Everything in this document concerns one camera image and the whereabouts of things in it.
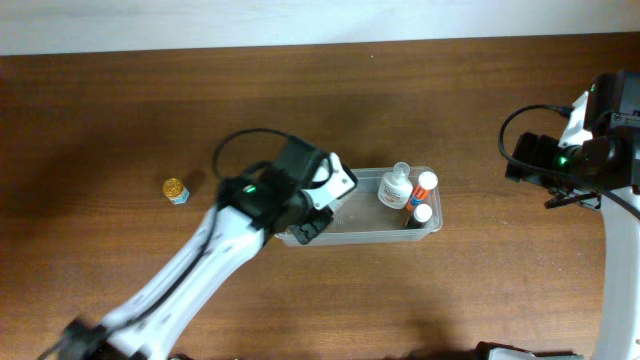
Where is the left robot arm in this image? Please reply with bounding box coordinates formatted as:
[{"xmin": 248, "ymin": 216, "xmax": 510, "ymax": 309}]
[{"xmin": 40, "ymin": 135, "xmax": 358, "ymax": 359}]

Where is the right black cable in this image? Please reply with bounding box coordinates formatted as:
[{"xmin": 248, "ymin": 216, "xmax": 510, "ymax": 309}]
[{"xmin": 497, "ymin": 103, "xmax": 640, "ymax": 221}]

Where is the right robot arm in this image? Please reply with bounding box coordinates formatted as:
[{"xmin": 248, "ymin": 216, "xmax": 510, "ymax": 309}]
[{"xmin": 498, "ymin": 71, "xmax": 639, "ymax": 359}]

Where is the clear plastic container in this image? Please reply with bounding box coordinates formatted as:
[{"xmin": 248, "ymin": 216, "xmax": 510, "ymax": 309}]
[{"xmin": 273, "ymin": 166, "xmax": 444, "ymax": 248}]

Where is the black cable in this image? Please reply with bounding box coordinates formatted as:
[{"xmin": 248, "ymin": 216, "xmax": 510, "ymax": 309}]
[
  {"xmin": 497, "ymin": 103, "xmax": 640, "ymax": 221},
  {"xmin": 212, "ymin": 128, "xmax": 306, "ymax": 181}
]

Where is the left black cable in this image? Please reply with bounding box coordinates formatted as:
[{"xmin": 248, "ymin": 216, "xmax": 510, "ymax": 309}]
[{"xmin": 212, "ymin": 128, "xmax": 306, "ymax": 181}]

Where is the gold lid small jar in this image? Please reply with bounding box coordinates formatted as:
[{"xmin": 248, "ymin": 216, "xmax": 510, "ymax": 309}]
[{"xmin": 162, "ymin": 178, "xmax": 190, "ymax": 205}]

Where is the black bottle white cap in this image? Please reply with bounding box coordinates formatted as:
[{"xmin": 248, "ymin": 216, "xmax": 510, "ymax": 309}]
[{"xmin": 405, "ymin": 204, "xmax": 433, "ymax": 229}]

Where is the orange bottle white cap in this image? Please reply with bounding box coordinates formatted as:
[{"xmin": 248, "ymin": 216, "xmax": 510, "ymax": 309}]
[{"xmin": 405, "ymin": 171, "xmax": 439, "ymax": 211}]

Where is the clear sanitizer bottle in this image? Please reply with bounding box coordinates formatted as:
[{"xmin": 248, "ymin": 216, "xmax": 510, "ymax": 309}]
[{"xmin": 377, "ymin": 162, "xmax": 414, "ymax": 210}]

